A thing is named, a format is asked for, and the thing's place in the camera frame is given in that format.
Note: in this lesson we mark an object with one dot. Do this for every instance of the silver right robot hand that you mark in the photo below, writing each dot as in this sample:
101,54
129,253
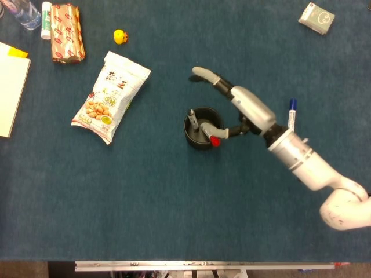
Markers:
252,107

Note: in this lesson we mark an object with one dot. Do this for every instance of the blue marker pen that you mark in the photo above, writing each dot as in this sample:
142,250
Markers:
292,113

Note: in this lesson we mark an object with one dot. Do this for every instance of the red marker pen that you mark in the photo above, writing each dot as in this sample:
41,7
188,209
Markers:
215,141

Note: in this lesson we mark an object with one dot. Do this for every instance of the black marker pen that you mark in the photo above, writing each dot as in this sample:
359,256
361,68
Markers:
192,118

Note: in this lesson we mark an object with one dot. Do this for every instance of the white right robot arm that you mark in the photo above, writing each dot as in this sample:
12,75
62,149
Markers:
304,162

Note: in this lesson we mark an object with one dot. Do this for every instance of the black round cup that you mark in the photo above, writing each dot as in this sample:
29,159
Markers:
200,146

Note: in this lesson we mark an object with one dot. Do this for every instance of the grey-green tissue pack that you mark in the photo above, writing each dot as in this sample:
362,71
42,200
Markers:
317,18

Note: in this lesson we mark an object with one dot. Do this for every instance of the blue felt table mat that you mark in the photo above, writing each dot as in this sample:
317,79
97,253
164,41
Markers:
185,202

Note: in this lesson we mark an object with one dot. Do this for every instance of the white peanut snack bag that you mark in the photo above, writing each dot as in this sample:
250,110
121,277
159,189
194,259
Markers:
110,95

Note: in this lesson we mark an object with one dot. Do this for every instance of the yellow rubber duck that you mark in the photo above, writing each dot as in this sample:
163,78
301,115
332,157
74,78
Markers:
119,36

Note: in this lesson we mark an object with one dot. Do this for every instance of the golden foil snack pack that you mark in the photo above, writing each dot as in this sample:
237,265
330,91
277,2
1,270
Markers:
67,34

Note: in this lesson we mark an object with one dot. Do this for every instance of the white glue stick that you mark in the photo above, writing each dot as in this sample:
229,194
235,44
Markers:
46,20

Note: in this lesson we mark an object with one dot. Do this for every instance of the yellow sticky note pad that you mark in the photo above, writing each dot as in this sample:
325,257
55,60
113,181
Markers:
18,52

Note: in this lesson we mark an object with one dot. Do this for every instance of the clear plastic water bottle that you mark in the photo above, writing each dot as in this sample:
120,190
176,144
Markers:
29,17

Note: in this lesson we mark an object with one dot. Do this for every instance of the white paper notepad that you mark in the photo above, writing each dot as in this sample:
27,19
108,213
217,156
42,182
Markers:
11,87

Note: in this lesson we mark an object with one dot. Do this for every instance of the aluminium table edge rail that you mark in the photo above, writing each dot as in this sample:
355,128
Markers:
174,265

